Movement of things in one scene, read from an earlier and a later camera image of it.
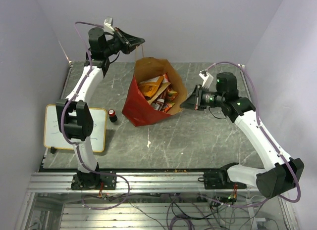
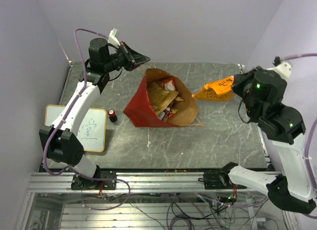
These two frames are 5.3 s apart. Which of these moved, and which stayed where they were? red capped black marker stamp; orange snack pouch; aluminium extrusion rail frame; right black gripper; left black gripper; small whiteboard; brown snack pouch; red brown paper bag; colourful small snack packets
Moved: left black gripper; red brown paper bag; colourful small snack packets; orange snack pouch; brown snack pouch; right black gripper
Stayed: red capped black marker stamp; small whiteboard; aluminium extrusion rail frame
